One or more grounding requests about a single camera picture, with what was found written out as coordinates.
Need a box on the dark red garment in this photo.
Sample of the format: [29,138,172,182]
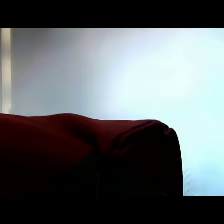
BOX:
[0,112,184,197]

